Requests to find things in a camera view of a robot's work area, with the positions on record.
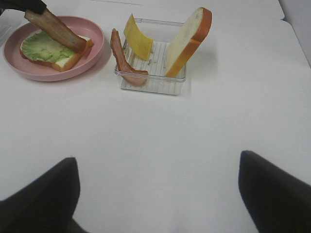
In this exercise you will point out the green lettuce leaf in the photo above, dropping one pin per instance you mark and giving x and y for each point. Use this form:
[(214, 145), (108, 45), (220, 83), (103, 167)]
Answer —
[(41, 47)]

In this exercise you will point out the clear plastic tray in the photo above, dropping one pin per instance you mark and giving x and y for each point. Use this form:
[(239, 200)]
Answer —
[(6, 27), (162, 33)]

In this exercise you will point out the bread slice in right tray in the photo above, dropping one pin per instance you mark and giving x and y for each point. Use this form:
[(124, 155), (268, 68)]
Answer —
[(188, 39)]

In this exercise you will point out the yellow cheese slice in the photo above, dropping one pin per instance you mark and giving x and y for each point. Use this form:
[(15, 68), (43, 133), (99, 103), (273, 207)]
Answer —
[(140, 44)]

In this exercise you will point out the pink round plate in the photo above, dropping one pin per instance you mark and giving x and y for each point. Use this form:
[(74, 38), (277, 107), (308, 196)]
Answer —
[(32, 71)]

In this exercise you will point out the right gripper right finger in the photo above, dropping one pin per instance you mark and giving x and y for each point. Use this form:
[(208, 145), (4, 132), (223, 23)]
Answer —
[(276, 201)]

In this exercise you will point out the bread slice from tray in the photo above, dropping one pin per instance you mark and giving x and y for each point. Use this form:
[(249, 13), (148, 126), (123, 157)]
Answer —
[(65, 63)]

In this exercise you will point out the dark brown bacon strip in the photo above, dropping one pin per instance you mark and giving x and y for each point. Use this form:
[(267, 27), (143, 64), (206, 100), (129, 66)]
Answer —
[(56, 29)]

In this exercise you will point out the left clear plastic tray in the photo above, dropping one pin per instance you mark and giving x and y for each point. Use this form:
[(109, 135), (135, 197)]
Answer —
[(6, 27)]

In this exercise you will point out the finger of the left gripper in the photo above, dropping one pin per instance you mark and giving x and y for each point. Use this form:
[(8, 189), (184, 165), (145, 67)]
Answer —
[(36, 6)]

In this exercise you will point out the pink bacon strip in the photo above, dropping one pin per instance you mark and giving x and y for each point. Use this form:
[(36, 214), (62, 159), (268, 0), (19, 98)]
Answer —
[(122, 64)]

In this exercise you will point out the right clear plastic tray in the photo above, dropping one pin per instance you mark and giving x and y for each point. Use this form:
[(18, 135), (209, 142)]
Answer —
[(162, 33)]

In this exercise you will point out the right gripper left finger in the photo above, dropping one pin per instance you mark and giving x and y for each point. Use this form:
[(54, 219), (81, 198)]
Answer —
[(46, 205)]

